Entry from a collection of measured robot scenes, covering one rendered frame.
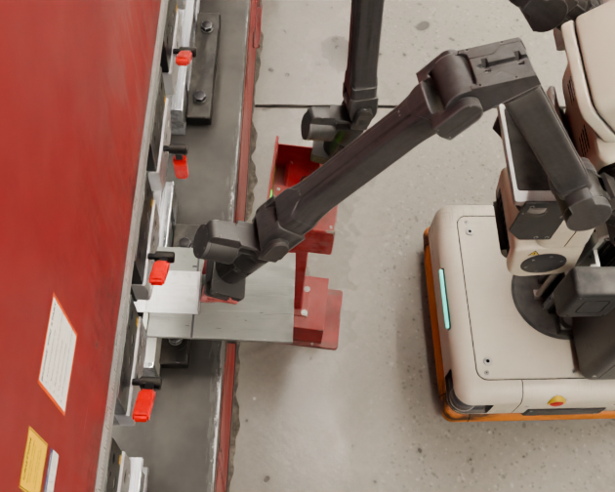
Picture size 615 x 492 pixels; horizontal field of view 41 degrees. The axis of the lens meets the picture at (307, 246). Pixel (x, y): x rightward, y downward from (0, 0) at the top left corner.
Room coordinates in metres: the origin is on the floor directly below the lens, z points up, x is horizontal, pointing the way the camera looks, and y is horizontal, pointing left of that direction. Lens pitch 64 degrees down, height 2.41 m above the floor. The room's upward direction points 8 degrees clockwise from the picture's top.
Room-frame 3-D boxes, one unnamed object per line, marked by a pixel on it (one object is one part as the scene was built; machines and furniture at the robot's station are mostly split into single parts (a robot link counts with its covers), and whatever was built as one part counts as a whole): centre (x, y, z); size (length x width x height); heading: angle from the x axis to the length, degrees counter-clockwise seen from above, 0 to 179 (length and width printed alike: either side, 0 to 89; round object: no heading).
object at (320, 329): (0.95, -0.01, 0.06); 0.25 x 0.20 x 0.12; 91
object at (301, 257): (0.95, 0.02, 0.39); 0.05 x 0.05 x 0.54; 1
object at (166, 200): (0.62, 0.30, 0.92); 0.39 x 0.06 x 0.10; 5
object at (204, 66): (1.18, 0.29, 0.89); 0.30 x 0.05 x 0.03; 5
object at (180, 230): (0.62, 0.24, 0.89); 0.30 x 0.05 x 0.03; 5
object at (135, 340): (0.35, 0.27, 1.26); 0.15 x 0.09 x 0.17; 5
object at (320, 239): (0.95, 0.02, 0.75); 0.20 x 0.16 x 0.18; 1
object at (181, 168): (0.73, 0.24, 1.20); 0.04 x 0.02 x 0.10; 95
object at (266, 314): (0.58, 0.14, 1.00); 0.26 x 0.18 x 0.01; 95
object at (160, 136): (0.74, 0.30, 1.26); 0.15 x 0.09 x 0.17; 5
